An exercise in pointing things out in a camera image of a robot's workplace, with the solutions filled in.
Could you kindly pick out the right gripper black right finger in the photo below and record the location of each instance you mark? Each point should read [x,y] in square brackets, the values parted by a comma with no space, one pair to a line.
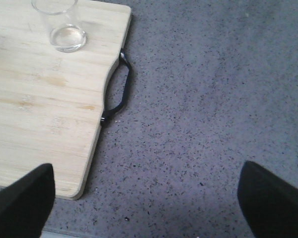
[268,203]

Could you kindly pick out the light wooden cutting board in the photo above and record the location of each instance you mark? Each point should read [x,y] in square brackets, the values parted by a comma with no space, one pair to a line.
[51,102]

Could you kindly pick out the clear glass measuring beaker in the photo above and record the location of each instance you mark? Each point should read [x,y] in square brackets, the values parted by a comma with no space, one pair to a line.
[62,23]

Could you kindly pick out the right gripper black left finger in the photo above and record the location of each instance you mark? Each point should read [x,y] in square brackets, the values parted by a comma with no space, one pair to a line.
[26,204]

